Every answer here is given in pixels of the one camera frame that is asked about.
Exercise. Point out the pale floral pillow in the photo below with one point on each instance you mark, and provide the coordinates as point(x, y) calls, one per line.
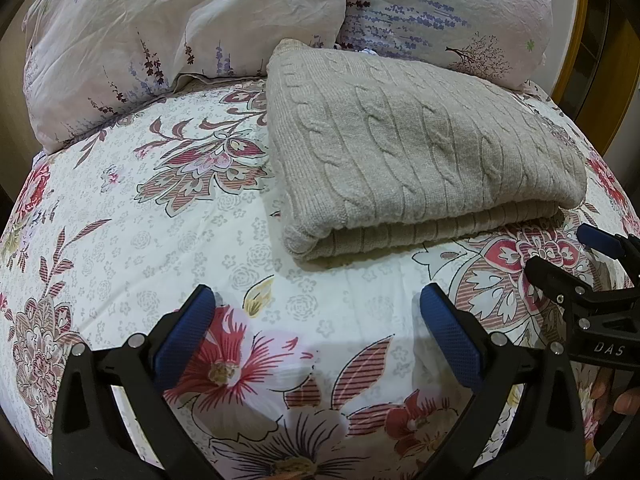
point(165, 25)

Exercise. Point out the person's right hand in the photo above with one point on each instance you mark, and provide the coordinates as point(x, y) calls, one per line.
point(625, 400)

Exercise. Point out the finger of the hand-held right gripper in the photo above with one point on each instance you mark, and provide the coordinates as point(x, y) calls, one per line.
point(597, 239)
point(552, 272)

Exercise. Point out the yellow wooden furniture frame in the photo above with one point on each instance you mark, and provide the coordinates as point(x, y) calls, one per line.
point(585, 60)

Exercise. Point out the floral bed sheet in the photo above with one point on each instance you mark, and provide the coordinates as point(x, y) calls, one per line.
point(165, 240)

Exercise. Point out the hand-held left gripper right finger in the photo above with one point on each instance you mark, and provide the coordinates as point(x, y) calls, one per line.
point(450, 332)

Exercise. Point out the purple flower print pillow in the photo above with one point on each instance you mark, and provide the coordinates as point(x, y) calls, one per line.
point(440, 15)

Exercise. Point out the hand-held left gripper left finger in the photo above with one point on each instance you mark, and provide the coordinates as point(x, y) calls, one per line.
point(184, 332)

